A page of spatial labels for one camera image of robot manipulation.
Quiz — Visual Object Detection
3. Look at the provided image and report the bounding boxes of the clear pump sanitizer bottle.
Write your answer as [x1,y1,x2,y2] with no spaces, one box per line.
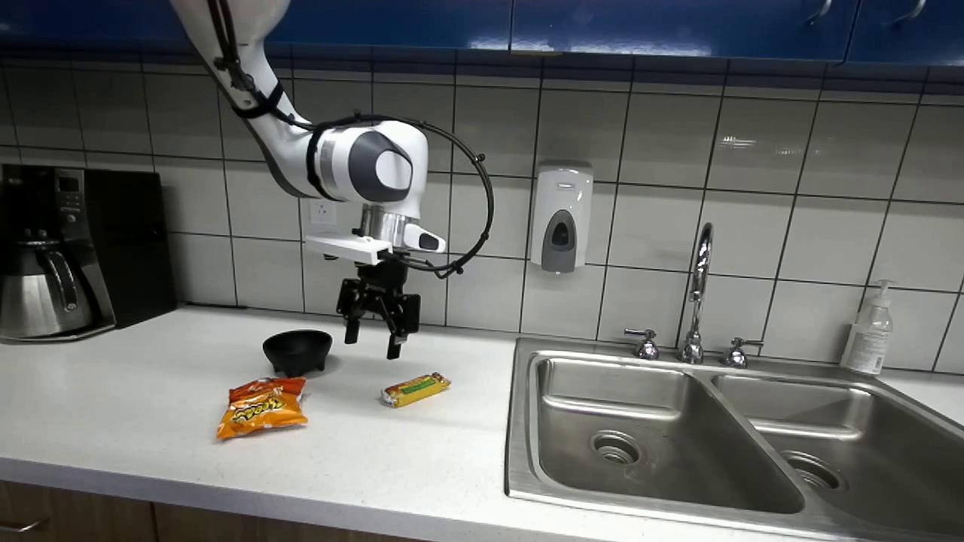
[839,279,898,376]

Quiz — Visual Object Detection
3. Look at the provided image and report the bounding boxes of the black steel coffee maker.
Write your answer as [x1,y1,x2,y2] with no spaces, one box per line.
[0,163,178,344]

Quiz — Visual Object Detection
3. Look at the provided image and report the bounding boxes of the blue cabinet door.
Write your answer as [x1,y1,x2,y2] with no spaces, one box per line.
[511,0,861,62]
[265,0,514,52]
[845,0,964,69]

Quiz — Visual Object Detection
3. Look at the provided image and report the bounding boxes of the black bowl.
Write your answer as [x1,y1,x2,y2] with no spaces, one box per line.
[262,329,334,379]

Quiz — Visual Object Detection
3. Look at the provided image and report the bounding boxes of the wooden cabinet door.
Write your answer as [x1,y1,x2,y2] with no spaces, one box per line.
[154,501,430,542]

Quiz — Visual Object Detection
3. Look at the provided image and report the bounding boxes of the blue wall cabinet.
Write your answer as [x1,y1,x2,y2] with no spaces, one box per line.
[0,0,964,69]

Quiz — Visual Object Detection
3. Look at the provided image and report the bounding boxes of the wooden drawer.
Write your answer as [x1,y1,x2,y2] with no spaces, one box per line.
[0,480,157,542]

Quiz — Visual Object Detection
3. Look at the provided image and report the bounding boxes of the steel double sink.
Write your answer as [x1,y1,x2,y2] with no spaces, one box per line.
[504,336,964,542]

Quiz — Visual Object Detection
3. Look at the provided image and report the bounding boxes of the chrome tap lever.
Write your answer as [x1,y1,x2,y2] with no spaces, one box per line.
[718,336,765,370]
[623,327,661,361]

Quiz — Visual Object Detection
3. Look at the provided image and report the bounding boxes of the orange snack bag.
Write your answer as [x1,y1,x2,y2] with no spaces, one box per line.
[216,376,310,441]

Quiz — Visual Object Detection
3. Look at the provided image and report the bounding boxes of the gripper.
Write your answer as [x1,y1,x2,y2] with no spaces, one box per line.
[336,254,423,361]

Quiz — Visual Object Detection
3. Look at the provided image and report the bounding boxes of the chrome tap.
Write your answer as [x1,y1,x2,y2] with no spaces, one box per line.
[675,221,715,366]

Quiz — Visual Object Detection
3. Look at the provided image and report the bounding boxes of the yellow green snack bar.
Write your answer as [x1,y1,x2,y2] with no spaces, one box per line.
[380,372,453,410]

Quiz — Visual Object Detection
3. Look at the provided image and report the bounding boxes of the white wall soap dispenser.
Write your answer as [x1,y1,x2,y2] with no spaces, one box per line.
[529,161,594,274]

